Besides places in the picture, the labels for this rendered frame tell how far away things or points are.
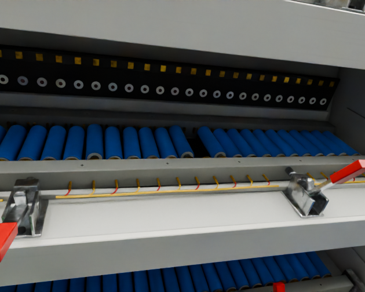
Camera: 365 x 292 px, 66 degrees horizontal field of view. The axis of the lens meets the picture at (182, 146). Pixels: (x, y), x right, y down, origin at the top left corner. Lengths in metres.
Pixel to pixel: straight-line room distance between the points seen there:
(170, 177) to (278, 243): 0.13
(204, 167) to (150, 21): 0.15
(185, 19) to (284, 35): 0.09
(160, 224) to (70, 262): 0.08
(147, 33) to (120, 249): 0.17
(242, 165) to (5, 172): 0.23
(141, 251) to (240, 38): 0.19
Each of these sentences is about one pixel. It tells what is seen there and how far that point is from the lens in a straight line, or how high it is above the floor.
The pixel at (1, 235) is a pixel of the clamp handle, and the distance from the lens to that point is 0.20.
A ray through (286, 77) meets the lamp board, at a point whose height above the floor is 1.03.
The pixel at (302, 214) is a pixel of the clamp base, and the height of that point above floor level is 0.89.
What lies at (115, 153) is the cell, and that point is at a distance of 0.30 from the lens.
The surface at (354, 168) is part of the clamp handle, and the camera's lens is 0.28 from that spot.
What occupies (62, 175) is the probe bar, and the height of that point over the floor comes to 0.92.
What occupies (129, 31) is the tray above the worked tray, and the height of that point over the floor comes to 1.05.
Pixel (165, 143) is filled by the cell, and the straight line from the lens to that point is 0.33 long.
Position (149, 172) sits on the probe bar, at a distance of 0.28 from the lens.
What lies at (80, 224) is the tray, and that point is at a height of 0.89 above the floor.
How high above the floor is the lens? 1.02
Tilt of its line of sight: 13 degrees down
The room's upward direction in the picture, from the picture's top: 5 degrees clockwise
